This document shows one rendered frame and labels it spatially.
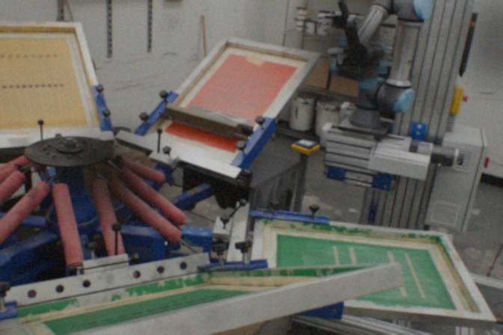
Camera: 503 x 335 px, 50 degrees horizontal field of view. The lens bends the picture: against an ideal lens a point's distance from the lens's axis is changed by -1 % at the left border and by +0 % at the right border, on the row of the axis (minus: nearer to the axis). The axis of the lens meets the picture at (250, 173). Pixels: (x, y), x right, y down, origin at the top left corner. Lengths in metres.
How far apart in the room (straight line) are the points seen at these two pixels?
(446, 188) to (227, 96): 1.18
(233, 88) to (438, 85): 1.00
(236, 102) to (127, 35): 2.43
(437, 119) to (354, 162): 0.46
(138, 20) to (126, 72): 0.46
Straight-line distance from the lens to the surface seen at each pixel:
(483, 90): 5.86
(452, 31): 2.77
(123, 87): 4.99
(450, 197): 2.91
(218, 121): 2.43
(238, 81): 2.77
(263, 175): 2.76
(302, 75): 2.66
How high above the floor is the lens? 2.00
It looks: 22 degrees down
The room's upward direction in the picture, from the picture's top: 5 degrees clockwise
